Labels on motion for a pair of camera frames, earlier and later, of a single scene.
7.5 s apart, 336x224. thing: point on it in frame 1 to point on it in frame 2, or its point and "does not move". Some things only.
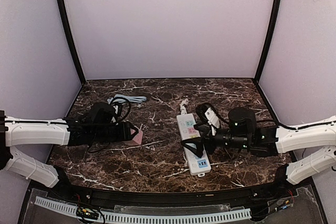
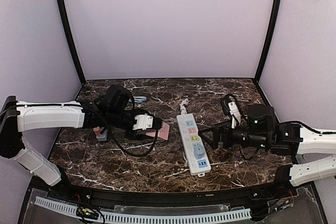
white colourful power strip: [196, 164] does not move
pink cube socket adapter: [138, 138] to [163, 132]
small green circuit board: [82, 212] does not move
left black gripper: [125, 132] to [132, 133]
